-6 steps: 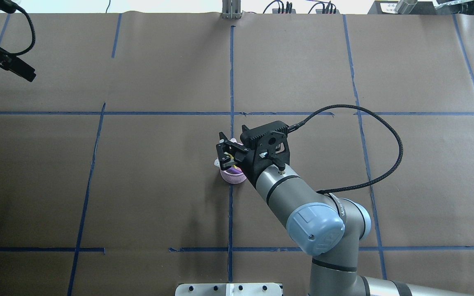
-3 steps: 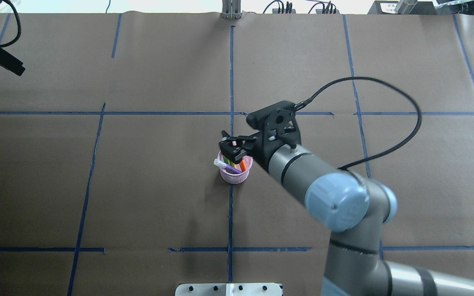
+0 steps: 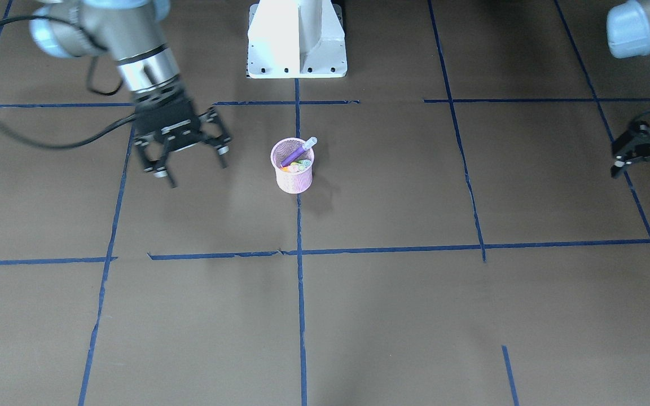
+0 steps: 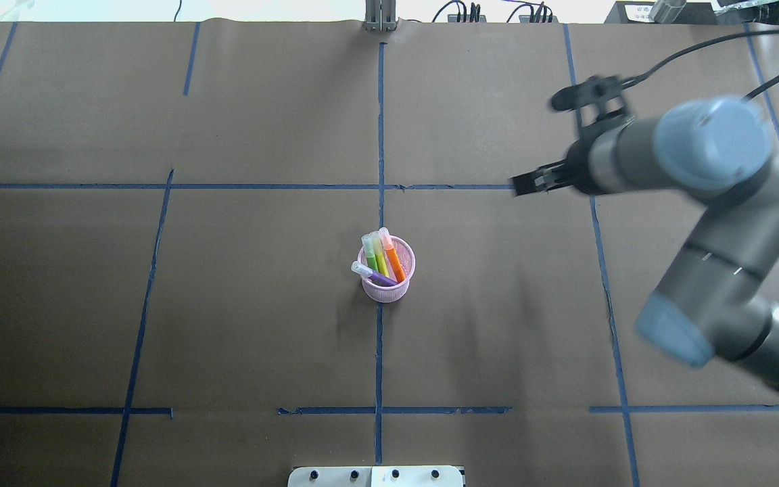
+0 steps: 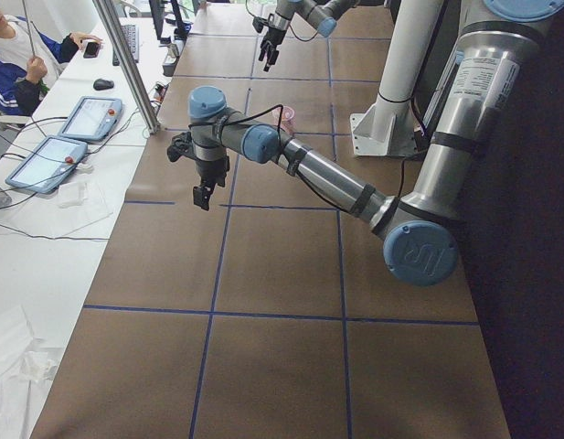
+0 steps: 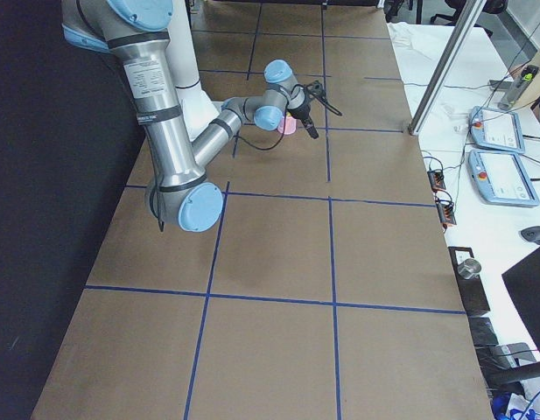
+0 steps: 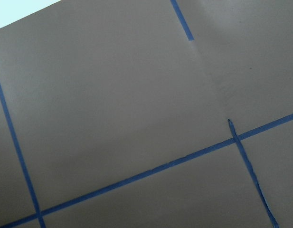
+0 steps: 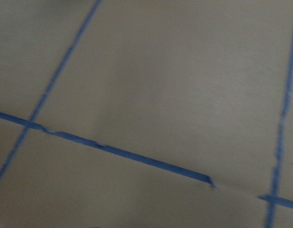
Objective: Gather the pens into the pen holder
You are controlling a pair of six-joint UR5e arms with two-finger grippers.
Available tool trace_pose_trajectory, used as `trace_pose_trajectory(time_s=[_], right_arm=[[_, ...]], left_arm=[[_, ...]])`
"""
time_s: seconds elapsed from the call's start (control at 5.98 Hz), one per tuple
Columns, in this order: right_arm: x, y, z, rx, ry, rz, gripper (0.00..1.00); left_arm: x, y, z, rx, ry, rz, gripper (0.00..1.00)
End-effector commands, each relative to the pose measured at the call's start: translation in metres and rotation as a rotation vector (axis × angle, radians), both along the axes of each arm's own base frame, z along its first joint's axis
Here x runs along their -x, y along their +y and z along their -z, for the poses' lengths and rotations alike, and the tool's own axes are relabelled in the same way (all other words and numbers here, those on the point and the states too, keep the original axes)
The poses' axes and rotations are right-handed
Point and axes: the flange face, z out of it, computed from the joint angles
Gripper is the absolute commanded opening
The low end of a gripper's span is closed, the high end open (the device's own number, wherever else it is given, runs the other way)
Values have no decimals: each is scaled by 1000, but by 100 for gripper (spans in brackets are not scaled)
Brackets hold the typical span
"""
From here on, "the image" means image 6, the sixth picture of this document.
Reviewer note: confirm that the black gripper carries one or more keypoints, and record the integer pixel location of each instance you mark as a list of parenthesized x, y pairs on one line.
[(301, 111)]

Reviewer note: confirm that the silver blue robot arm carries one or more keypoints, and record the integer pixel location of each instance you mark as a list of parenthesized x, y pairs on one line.
[(185, 131)]

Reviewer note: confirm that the pink mesh pen holder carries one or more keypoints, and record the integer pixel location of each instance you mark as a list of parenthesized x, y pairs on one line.
[(287, 125)]

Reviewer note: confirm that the orange black power strip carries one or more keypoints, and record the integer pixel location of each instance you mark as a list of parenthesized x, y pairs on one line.
[(436, 179), (446, 214)]

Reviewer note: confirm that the white cloth on desk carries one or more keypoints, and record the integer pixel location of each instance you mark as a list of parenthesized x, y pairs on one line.
[(417, 52)]

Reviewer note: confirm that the far blue teach pendant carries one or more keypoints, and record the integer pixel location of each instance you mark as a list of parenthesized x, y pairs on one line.
[(494, 129)]

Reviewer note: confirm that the blue teach pendant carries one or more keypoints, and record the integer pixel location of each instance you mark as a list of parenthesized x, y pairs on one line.
[(501, 179), (494, 129)]

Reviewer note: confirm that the near blue teach pendant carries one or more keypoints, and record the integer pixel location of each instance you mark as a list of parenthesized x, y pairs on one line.
[(501, 179)]

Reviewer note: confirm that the steel cylinder weight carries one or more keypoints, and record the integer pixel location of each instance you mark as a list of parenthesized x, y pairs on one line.
[(469, 268)]

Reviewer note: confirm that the black box under cylinder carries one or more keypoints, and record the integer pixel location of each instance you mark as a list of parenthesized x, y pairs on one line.
[(471, 291)]

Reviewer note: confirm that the black computer mouse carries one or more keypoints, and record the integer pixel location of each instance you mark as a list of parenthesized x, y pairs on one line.
[(531, 234)]

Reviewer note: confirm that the black monitor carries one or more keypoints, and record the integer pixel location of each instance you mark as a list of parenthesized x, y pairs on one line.
[(522, 282)]

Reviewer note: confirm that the white camera pole with base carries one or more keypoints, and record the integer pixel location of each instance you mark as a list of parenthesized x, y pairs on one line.
[(198, 109)]

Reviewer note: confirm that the aluminium frame post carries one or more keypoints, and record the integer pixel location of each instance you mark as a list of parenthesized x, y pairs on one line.
[(465, 23)]

